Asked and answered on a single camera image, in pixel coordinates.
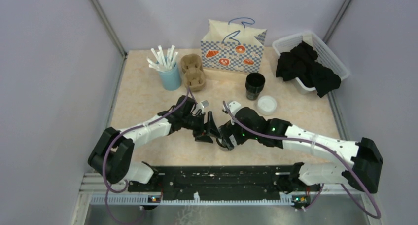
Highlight checkered paper takeout bag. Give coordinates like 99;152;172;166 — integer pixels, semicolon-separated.
201;17;267;73

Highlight stack of white lids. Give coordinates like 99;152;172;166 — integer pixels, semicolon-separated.
256;95;278;115

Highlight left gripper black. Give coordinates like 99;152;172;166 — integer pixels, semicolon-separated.
182;111;222;144

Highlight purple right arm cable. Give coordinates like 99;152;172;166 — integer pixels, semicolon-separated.
222;101;382;220

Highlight cardboard cup carrier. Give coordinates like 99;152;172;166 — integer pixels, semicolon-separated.
180;54;206;92

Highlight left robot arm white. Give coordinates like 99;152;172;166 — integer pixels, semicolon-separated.
87;95;221;192

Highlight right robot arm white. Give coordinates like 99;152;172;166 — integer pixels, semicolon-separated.
219;102;383;194

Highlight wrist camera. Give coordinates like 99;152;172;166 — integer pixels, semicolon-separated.
199;100;209;110
227;101;242;115

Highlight white wrapped straws bundle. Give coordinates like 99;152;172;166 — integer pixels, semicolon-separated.
146;45;178;73

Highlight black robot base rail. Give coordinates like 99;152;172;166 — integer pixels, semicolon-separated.
127;163;321;206

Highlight blue straw holder cup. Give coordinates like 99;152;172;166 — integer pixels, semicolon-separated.
157;63;182;91

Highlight black coffee cup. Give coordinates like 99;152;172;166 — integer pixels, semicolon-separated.
216;138;235;151

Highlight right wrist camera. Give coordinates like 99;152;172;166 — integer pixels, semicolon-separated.
227;101;242;115

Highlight stack of black cups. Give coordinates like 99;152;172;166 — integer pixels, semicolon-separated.
245;73;266;100

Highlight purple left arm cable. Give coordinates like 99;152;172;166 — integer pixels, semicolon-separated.
102;87;197;225

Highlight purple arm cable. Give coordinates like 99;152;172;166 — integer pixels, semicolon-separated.
222;101;382;220
102;87;197;225

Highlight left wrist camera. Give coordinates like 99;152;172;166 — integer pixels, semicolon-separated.
199;100;209;110

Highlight black cloth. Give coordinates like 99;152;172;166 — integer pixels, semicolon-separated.
276;41;342;97

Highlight white plastic basket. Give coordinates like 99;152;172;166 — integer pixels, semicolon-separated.
273;32;349;98

